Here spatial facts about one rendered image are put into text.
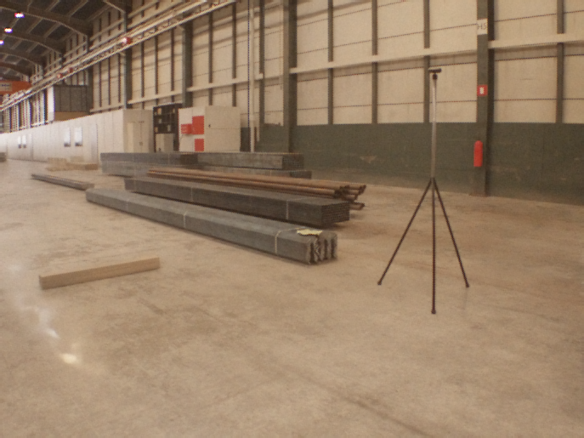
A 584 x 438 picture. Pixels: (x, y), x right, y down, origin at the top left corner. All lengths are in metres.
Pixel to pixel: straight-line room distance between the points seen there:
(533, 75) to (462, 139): 1.99
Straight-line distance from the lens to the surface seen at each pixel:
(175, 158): 12.06
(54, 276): 3.78
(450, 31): 10.96
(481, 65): 10.09
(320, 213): 5.52
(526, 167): 9.79
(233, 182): 8.23
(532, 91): 9.98
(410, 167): 11.06
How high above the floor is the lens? 1.06
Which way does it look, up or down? 9 degrees down
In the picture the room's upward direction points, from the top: straight up
